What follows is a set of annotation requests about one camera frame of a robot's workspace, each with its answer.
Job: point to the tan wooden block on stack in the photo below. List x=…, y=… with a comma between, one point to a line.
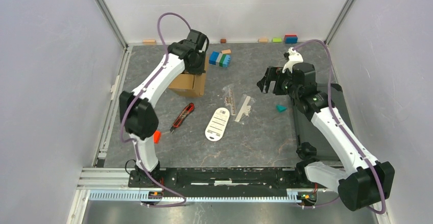
x=226, y=51

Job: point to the white oval label card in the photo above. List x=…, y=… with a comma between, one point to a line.
x=217, y=124

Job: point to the clear bag with white part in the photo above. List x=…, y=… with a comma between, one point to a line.
x=244, y=109

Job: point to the tan block at wall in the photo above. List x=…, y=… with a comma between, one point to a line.
x=149, y=42
x=263, y=40

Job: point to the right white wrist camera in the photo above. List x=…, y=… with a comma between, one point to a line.
x=293, y=57

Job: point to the tan block at wall right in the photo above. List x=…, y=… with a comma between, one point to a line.
x=263, y=40

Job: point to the clear bag with tan strip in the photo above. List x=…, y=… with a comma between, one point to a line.
x=229, y=98

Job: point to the teal triangular block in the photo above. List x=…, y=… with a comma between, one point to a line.
x=281, y=108

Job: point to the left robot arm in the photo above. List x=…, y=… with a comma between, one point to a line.
x=138, y=117

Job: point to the blue green block stack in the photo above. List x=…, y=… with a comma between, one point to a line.
x=219, y=59

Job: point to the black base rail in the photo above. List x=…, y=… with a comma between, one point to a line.
x=220, y=182

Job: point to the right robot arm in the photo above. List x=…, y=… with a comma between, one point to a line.
x=364, y=180

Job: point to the white toothed cable duct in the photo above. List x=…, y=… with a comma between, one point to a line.
x=147, y=196

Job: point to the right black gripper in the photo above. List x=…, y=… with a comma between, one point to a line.
x=272, y=74

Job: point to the brown cardboard express box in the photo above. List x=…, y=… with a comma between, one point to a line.
x=190, y=85

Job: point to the red blue block at wall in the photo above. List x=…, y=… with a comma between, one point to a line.
x=290, y=39

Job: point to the small red block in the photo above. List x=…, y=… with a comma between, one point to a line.
x=156, y=137

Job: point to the tan block at wall left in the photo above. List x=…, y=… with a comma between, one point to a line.
x=149, y=42

